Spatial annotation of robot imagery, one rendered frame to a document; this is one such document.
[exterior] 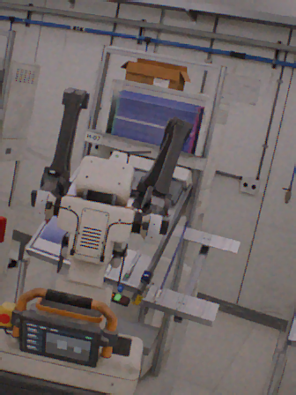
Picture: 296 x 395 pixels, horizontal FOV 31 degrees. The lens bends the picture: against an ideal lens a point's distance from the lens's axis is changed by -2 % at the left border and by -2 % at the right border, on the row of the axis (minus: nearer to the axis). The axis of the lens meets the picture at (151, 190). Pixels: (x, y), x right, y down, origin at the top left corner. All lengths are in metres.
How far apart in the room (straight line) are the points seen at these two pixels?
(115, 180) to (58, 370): 0.72
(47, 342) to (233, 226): 3.00
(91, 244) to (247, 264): 2.71
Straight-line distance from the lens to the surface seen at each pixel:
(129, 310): 3.13
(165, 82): 3.44
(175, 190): 2.96
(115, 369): 1.80
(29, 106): 4.03
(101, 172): 2.04
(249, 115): 4.45
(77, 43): 5.09
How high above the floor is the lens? 1.67
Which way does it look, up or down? 10 degrees down
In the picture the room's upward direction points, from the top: 12 degrees clockwise
